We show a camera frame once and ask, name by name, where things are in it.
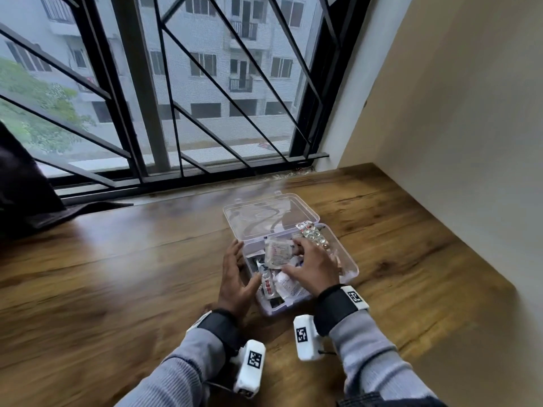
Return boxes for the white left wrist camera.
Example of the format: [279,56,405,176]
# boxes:
[232,339,267,399]

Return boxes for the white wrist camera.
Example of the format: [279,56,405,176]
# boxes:
[232,339,267,399]
[293,314,325,362]

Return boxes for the person's left forearm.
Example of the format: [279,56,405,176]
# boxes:
[114,328,226,407]

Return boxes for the silver blister strip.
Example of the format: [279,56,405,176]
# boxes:
[295,221,331,250]

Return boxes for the black metal window grille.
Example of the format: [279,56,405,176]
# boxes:
[0,0,340,183]

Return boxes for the green tree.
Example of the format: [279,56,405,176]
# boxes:
[0,57,96,155]

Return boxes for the person's right forearm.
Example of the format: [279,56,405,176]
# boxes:
[329,311,438,403]

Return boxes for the black right wrist strap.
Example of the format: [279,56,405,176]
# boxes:
[313,284,370,337]

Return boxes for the black left wrist strap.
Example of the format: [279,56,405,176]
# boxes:
[186,308,243,357]

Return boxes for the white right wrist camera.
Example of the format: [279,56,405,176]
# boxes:
[293,314,325,362]

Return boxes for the plain white sachet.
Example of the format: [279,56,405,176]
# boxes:
[264,237,294,267]

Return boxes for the clear plastic medicine box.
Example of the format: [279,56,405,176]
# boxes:
[222,192,360,317]

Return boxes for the black window frame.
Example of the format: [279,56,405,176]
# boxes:
[0,0,374,204]

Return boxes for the person's left hand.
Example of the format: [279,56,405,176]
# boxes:
[217,239,262,323]

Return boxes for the dark curtain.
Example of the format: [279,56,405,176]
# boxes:
[0,122,135,240]

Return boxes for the black wrist strap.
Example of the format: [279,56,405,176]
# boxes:
[313,284,370,337]
[186,308,243,357]

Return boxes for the grey window sash bar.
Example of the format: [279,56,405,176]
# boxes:
[110,0,170,170]

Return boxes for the person's right hand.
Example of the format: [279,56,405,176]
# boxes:
[281,237,342,300]

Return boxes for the grey apartment building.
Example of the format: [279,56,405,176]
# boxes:
[0,0,323,153]

